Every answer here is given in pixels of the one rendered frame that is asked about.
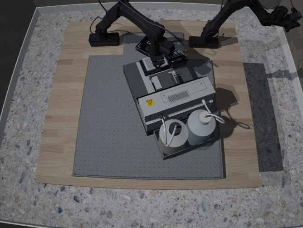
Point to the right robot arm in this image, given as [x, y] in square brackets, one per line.
[154, 33]

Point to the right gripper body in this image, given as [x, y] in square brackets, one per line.
[155, 55]

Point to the white flexible hose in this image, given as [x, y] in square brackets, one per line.
[215, 116]

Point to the white rectangular well plate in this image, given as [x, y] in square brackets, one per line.
[149, 65]

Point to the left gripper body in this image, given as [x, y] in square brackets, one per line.
[288, 20]

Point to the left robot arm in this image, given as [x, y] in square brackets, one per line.
[211, 29]

